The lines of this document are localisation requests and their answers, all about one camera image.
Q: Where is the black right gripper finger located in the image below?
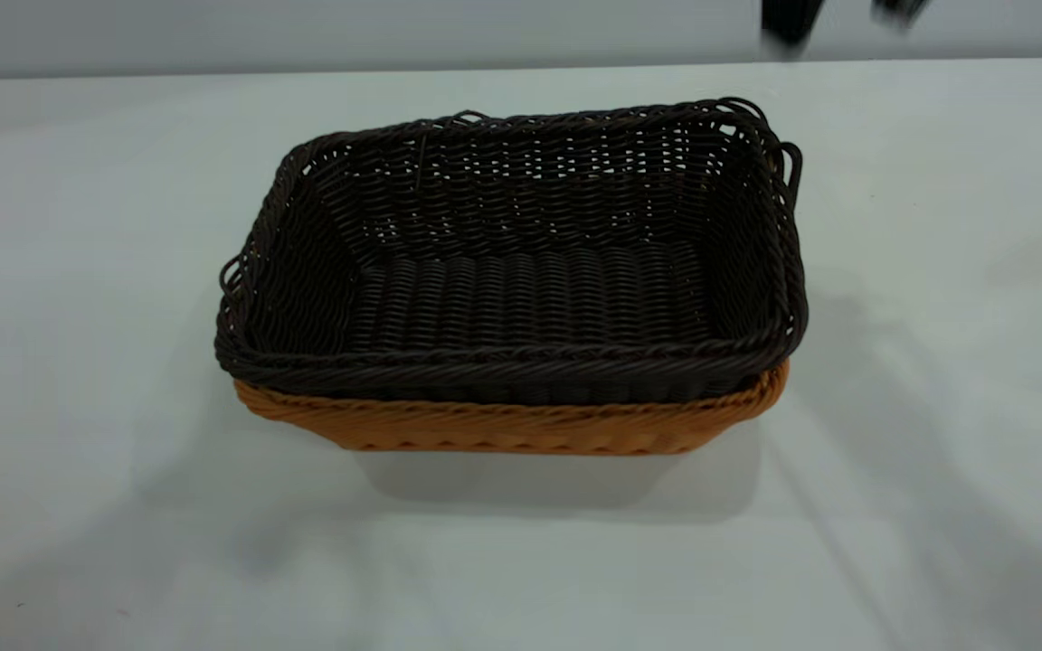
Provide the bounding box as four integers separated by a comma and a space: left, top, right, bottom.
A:
761, 0, 826, 48
874, 0, 931, 26

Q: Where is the dark brown wicker basket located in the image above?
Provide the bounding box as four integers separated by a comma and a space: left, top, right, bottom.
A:
214, 97, 810, 405

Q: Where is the light brown wicker basket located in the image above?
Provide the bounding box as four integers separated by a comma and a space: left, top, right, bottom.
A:
233, 360, 791, 456

